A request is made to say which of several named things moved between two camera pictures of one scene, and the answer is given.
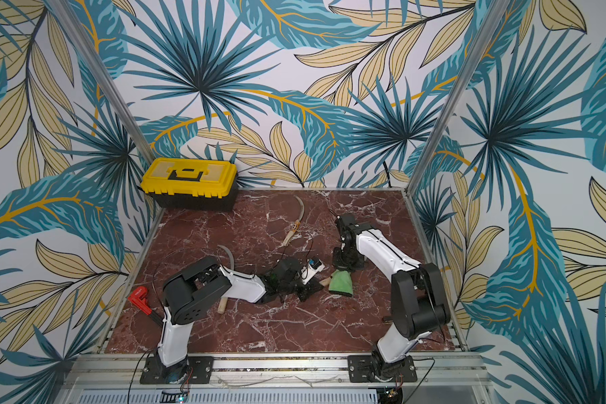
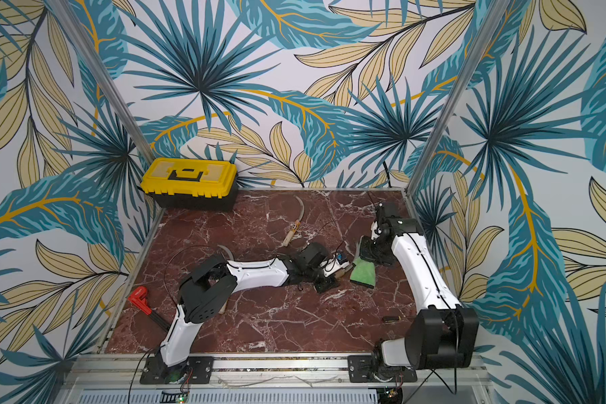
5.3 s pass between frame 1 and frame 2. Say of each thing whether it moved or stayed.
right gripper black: moved
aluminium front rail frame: stayed
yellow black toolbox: stayed
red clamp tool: stayed
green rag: moved
